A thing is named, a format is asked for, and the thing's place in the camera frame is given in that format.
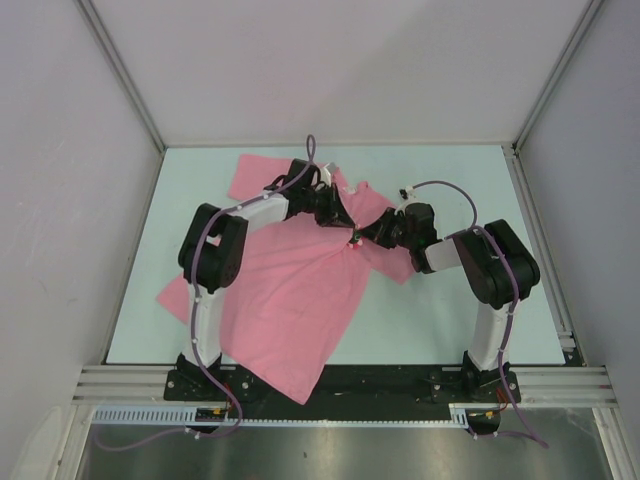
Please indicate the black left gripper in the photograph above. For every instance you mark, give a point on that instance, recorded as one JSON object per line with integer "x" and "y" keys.
{"x": 335, "y": 214}

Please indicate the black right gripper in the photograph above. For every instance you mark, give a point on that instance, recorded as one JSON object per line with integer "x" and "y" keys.
{"x": 377, "y": 231}

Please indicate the pink t-shirt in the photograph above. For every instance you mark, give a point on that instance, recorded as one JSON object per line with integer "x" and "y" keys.
{"x": 297, "y": 291}

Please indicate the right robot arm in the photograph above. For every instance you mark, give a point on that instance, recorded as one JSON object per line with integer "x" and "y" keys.
{"x": 500, "y": 271}

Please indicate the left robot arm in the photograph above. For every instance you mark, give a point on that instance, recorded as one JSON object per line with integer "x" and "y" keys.
{"x": 212, "y": 251}

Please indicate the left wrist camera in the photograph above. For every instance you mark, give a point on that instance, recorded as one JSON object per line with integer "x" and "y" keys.
{"x": 327, "y": 172}

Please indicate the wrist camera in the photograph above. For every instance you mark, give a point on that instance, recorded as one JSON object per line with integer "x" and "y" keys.
{"x": 408, "y": 197}
{"x": 327, "y": 172}

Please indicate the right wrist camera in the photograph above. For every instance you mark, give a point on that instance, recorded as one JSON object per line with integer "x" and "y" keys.
{"x": 408, "y": 197}

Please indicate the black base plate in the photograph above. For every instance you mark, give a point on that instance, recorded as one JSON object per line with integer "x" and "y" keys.
{"x": 340, "y": 384}

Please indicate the aluminium right rail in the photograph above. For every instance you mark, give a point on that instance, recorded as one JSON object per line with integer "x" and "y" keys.
{"x": 555, "y": 297}

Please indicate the aluminium rail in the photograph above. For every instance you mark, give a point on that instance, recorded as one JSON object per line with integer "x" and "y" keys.
{"x": 549, "y": 387}
{"x": 555, "y": 297}

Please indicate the grey cable duct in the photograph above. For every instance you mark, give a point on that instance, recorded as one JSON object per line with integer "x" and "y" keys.
{"x": 191, "y": 416}

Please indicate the aluminium front rail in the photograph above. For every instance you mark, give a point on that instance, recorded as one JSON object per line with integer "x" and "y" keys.
{"x": 549, "y": 387}

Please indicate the aluminium right corner post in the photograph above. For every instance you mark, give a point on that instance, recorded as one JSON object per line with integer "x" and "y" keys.
{"x": 587, "y": 19}

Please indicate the aluminium corner post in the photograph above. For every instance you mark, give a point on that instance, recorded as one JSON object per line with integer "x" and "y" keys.
{"x": 111, "y": 54}
{"x": 587, "y": 19}

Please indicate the aluminium left corner post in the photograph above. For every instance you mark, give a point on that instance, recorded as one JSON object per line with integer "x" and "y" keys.
{"x": 111, "y": 54}

